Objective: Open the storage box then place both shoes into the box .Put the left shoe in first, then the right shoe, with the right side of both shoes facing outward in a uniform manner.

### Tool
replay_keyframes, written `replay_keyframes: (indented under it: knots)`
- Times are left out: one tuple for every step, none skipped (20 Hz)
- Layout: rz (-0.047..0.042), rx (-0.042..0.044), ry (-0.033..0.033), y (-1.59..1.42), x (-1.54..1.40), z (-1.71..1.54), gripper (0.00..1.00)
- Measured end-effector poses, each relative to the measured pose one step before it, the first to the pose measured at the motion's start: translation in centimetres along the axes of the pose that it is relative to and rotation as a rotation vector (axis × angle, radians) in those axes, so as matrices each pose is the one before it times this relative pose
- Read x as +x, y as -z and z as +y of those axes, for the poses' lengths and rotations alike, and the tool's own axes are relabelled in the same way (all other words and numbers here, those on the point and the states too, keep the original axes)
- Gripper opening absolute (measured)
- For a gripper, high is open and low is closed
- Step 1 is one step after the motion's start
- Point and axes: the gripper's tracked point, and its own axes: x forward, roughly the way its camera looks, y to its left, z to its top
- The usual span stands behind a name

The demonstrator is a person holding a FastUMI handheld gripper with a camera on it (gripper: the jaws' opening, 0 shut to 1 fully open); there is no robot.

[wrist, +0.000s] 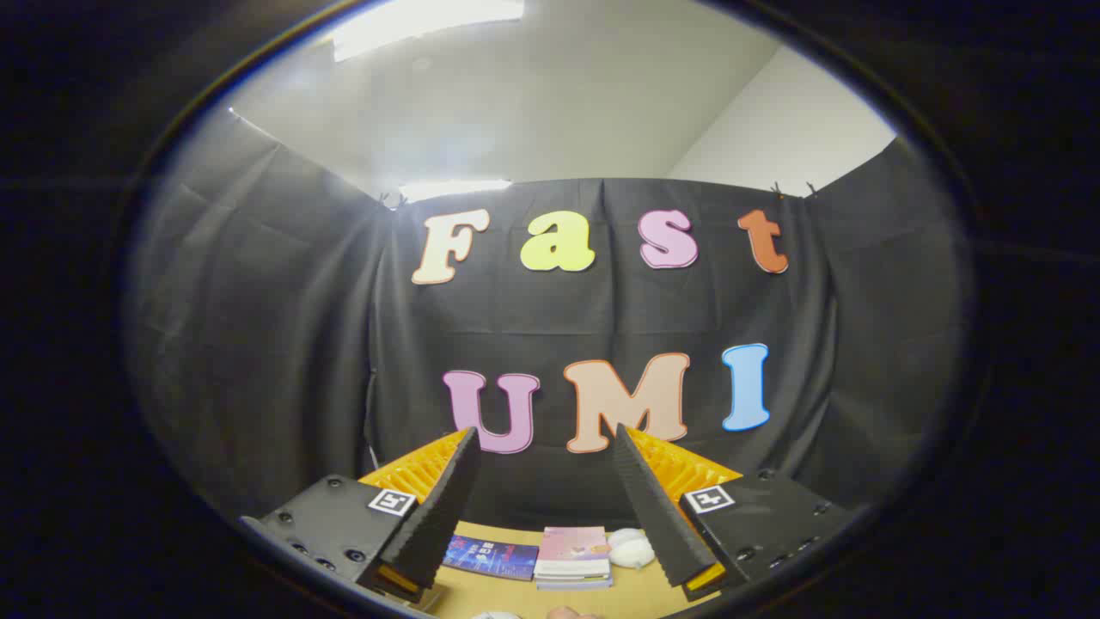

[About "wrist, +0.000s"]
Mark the large ceiling light panel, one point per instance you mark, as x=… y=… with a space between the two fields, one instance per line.
x=421 y=21

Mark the white plush toy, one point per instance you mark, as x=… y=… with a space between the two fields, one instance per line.
x=632 y=552

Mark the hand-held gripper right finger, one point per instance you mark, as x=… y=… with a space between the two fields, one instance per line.
x=649 y=507

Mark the small ceiling light panel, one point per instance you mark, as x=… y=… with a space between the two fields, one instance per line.
x=451 y=189

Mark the blue cover book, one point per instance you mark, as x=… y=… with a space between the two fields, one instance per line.
x=490 y=557

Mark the black backdrop cloth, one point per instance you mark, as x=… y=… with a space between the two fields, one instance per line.
x=550 y=309

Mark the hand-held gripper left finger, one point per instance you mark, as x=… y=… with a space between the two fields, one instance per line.
x=443 y=507

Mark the stack of pink books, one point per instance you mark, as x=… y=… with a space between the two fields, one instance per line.
x=571 y=548

